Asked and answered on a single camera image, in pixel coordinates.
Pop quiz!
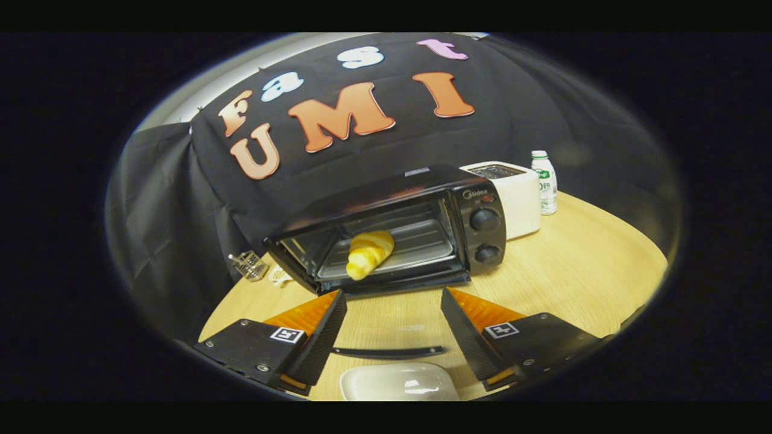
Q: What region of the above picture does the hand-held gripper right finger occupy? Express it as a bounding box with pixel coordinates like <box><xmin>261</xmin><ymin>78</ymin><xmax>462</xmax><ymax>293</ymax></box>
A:
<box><xmin>440</xmin><ymin>287</ymin><xmax>601</xmax><ymax>391</ymax></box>

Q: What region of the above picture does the yellow croissant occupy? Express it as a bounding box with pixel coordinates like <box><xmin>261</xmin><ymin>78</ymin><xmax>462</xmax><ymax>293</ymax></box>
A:
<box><xmin>346</xmin><ymin>230</ymin><xmax>396</xmax><ymax>281</ymax></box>

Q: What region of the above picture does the metal wire basket holder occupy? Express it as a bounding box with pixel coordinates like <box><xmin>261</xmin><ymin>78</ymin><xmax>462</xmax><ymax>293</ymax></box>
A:
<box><xmin>228</xmin><ymin>250</ymin><xmax>270</xmax><ymax>282</ymax></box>

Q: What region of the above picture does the white drink bottle green label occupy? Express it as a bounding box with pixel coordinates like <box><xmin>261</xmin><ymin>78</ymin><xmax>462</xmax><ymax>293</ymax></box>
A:
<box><xmin>531</xmin><ymin>150</ymin><xmax>558</xmax><ymax>216</ymax></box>

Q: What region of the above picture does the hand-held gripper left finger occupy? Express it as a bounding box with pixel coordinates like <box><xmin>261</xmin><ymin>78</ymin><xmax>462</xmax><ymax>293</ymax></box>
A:
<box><xmin>194</xmin><ymin>289</ymin><xmax>348</xmax><ymax>397</ymax></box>

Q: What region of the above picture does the white bread toaster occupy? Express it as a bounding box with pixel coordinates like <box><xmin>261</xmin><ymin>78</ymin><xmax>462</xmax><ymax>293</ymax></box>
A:
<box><xmin>460</xmin><ymin>161</ymin><xmax>542</xmax><ymax>241</ymax></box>

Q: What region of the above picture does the black toaster oven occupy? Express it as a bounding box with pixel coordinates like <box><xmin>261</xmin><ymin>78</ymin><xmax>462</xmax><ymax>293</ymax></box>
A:
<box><xmin>264</xmin><ymin>164</ymin><xmax>507</xmax><ymax>360</ymax></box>

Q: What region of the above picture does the white rectangular plate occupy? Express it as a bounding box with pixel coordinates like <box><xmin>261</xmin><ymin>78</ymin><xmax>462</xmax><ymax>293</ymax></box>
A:
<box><xmin>339</xmin><ymin>362</ymin><xmax>460</xmax><ymax>401</ymax></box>

